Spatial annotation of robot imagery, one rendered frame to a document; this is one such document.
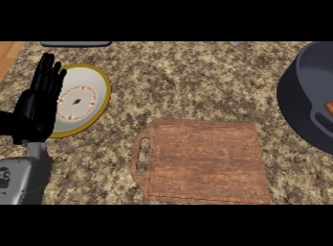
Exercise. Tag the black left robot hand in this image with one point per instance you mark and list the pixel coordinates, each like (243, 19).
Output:
(35, 102)

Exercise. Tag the brown wooden cutting board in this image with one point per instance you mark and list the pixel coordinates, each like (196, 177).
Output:
(203, 161)

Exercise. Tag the dark grey pot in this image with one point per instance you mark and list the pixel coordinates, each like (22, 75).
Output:
(310, 86)

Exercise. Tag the white plate with yellow rim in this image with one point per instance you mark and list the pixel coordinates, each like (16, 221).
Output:
(81, 99)

